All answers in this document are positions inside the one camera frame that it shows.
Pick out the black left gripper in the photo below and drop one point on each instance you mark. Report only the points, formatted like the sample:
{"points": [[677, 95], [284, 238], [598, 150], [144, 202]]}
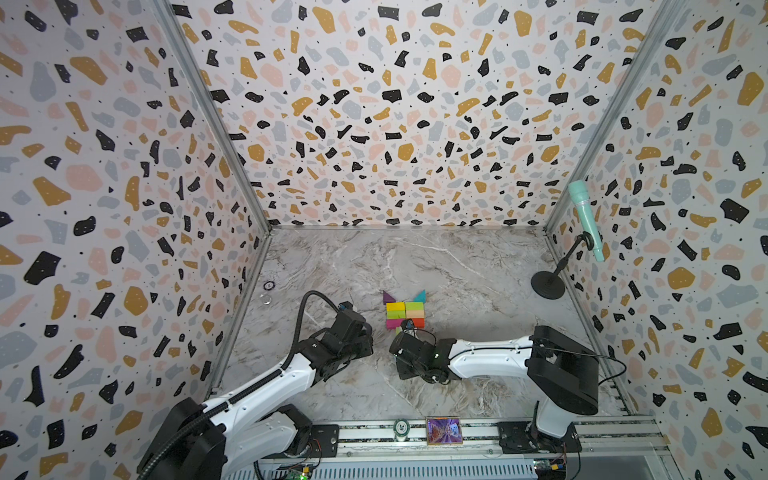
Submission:
{"points": [[368, 337]]}

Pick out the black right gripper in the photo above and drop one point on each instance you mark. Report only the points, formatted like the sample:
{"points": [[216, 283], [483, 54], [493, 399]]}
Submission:
{"points": [[402, 370]]}

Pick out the magenta block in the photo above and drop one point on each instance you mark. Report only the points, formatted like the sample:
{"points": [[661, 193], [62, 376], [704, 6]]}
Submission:
{"points": [[393, 324]]}

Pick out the purple triangular block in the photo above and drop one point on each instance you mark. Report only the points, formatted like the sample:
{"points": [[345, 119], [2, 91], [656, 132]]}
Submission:
{"points": [[388, 299]]}

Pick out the teal triangular block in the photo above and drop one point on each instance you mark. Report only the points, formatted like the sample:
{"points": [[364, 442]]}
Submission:
{"points": [[420, 297]]}

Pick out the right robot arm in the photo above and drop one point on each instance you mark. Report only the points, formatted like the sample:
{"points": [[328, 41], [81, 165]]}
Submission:
{"points": [[563, 369]]}

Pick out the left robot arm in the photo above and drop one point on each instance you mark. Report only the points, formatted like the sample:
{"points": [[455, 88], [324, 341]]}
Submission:
{"points": [[213, 439]]}

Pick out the colourful small screen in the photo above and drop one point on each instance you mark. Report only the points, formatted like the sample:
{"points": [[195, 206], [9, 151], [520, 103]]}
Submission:
{"points": [[443, 431]]}

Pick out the mint green microphone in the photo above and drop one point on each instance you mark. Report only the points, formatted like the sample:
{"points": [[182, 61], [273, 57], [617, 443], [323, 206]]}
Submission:
{"points": [[580, 199]]}

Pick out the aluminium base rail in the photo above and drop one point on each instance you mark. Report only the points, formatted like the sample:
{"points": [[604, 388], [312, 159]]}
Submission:
{"points": [[609, 448]]}

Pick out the aluminium corner post left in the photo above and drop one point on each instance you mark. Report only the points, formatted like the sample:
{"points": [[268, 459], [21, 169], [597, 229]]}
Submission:
{"points": [[174, 34]]}

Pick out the aluminium corner post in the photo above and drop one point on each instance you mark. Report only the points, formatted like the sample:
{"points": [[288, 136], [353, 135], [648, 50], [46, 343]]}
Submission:
{"points": [[659, 28], [174, 34]]}

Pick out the aluminium corner post right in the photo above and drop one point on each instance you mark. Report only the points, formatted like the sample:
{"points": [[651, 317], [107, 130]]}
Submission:
{"points": [[659, 28]]}

